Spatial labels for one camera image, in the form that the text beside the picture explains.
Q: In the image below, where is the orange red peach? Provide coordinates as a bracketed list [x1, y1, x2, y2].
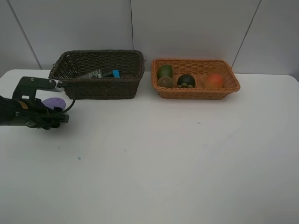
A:
[205, 73, 224, 89]

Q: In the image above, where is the brown kiwi fruit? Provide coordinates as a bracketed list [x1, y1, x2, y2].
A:
[157, 76, 173, 88]

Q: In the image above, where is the dark purple mangosteen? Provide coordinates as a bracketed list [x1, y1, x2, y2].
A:
[177, 74, 196, 88]

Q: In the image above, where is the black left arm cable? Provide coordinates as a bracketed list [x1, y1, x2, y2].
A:
[0, 80, 77, 131]

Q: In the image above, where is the dark green pump bottle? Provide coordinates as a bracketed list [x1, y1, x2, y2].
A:
[77, 69, 114, 79]

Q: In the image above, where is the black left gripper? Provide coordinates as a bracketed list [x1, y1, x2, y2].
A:
[14, 98, 69, 130]

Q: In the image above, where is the orange wicker basket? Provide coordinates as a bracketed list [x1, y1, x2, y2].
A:
[151, 58, 240, 99]

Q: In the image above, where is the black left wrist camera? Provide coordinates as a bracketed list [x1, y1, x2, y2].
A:
[12, 77, 68, 102]

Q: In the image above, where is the green lime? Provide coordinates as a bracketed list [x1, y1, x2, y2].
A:
[157, 64, 173, 79]

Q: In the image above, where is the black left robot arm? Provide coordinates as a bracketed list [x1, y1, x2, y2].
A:
[0, 97, 69, 130]

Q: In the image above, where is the dark brown wicker basket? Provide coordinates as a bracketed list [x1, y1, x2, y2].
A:
[49, 49, 145, 100]

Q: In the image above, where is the purple lidded round jar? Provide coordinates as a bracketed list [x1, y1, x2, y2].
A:
[42, 98, 66, 110]

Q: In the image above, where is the blue whiteboard eraser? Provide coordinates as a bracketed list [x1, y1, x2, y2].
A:
[112, 70, 120, 78]

